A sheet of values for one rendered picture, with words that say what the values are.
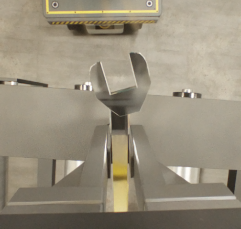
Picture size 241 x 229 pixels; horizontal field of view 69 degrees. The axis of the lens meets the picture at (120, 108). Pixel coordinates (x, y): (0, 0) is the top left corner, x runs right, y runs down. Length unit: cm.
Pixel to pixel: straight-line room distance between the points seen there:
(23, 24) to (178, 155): 153
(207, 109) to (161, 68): 121
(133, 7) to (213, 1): 76
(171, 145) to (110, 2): 105
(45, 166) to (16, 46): 112
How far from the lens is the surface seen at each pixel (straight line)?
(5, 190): 70
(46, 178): 71
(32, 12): 165
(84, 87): 49
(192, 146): 25
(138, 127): 15
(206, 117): 25
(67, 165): 54
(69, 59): 146
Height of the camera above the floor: 138
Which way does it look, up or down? 86 degrees down
